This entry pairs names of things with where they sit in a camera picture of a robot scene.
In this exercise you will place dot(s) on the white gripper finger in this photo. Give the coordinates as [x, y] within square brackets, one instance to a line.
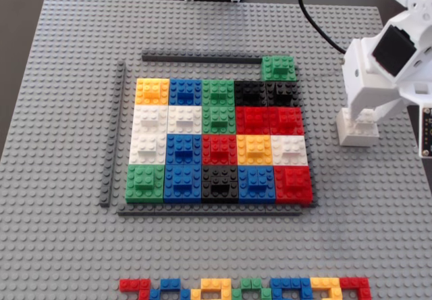
[355, 100]
[384, 102]

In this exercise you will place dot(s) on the black lego cube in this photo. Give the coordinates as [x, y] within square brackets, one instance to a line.
[250, 92]
[283, 93]
[220, 183]

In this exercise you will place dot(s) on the green brick letter shape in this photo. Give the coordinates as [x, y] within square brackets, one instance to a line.
[251, 283]

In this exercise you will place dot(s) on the black camera circuit board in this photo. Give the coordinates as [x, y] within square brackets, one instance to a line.
[427, 134]

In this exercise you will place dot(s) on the dark grey brick bar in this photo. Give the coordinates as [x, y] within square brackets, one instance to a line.
[113, 134]
[202, 57]
[209, 210]

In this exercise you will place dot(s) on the grey lego baseplate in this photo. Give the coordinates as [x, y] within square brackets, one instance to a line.
[50, 144]

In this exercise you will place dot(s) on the red brick letter shape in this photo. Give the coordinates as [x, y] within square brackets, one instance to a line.
[135, 284]
[354, 283]

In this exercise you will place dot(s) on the blue brick letter shape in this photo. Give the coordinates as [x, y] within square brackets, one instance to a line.
[290, 283]
[170, 284]

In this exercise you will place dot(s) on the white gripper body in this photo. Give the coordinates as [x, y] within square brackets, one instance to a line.
[368, 98]

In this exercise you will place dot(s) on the green lego cube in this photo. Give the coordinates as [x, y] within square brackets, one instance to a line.
[145, 181]
[218, 119]
[218, 92]
[279, 68]

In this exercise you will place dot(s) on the red lego cube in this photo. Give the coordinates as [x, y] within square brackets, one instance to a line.
[293, 181]
[219, 148]
[252, 119]
[286, 120]

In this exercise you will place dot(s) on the yellow brick letter shape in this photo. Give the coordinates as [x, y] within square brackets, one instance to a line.
[216, 283]
[324, 283]

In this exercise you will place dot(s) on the white lego cube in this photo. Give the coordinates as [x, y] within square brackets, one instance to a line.
[150, 119]
[357, 136]
[146, 148]
[289, 149]
[185, 119]

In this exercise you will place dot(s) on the blue lego cube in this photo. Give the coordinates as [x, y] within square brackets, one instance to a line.
[184, 148]
[257, 183]
[183, 183]
[185, 92]

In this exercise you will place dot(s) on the yellow lego cube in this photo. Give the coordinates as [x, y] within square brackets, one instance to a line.
[152, 92]
[254, 148]

